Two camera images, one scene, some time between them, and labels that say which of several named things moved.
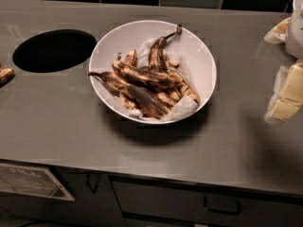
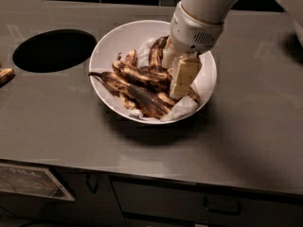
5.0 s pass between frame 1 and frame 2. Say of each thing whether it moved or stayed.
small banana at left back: stayed
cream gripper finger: moved
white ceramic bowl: stayed
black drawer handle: stayed
